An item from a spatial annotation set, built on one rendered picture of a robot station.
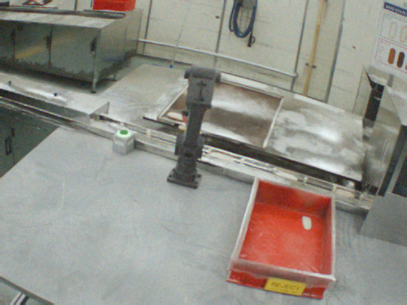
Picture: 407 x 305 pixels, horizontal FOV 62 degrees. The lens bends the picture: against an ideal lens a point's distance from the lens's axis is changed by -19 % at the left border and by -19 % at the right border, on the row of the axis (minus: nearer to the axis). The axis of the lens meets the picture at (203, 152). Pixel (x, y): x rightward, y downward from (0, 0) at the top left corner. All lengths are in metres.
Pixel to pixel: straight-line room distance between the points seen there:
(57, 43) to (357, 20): 3.66
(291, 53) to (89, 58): 2.59
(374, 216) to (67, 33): 3.86
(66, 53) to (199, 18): 1.97
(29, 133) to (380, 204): 1.75
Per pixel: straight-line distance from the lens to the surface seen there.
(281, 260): 1.29
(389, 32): 2.33
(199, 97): 1.19
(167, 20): 5.70
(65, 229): 1.29
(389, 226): 1.53
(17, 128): 2.21
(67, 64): 4.63
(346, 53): 4.94
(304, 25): 5.21
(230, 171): 1.61
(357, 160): 1.88
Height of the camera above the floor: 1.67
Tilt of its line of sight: 28 degrees down
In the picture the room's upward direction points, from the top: 10 degrees clockwise
